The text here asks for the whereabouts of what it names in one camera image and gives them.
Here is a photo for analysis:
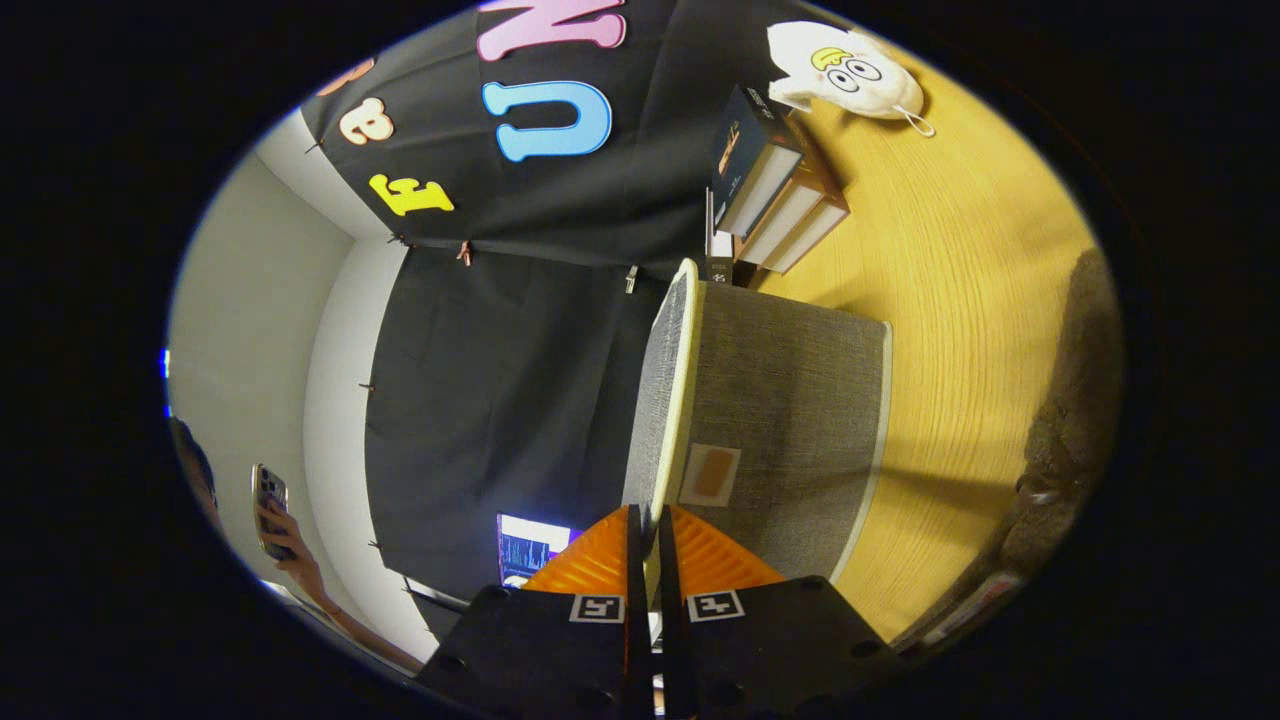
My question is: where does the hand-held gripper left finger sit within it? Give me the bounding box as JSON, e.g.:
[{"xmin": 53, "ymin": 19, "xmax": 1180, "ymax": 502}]
[{"xmin": 415, "ymin": 505, "xmax": 650, "ymax": 720}]

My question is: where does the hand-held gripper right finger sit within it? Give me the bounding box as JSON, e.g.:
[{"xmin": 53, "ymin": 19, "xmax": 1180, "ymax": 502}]
[{"xmin": 655, "ymin": 504, "xmax": 902, "ymax": 720}]

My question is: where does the grey fabric storage box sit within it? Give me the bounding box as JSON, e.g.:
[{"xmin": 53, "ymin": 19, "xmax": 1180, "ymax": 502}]
[{"xmin": 622, "ymin": 258, "xmax": 894, "ymax": 586}]

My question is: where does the white flat picture box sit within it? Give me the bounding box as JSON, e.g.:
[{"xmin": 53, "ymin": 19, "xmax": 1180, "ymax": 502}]
[{"xmin": 705, "ymin": 188, "xmax": 736, "ymax": 284}]

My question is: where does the lit monitor screen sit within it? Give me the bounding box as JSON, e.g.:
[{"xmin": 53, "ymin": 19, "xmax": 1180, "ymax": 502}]
[{"xmin": 497, "ymin": 513, "xmax": 581, "ymax": 589}]

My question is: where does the smartphone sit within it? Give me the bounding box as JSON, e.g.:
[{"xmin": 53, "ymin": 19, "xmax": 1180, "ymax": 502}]
[{"xmin": 250, "ymin": 463, "xmax": 294, "ymax": 561}]

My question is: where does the brown book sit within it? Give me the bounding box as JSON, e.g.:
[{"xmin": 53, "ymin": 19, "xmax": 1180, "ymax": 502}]
[
  {"xmin": 765, "ymin": 195, "xmax": 851, "ymax": 274},
  {"xmin": 738, "ymin": 150, "xmax": 831, "ymax": 266}
]

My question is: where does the dark blue book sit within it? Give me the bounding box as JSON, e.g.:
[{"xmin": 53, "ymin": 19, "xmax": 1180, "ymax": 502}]
[{"xmin": 710, "ymin": 85, "xmax": 806, "ymax": 238}]

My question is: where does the white ghost plush toy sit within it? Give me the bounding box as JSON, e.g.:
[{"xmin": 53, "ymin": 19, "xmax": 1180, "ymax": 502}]
[{"xmin": 767, "ymin": 22, "xmax": 936, "ymax": 138}]

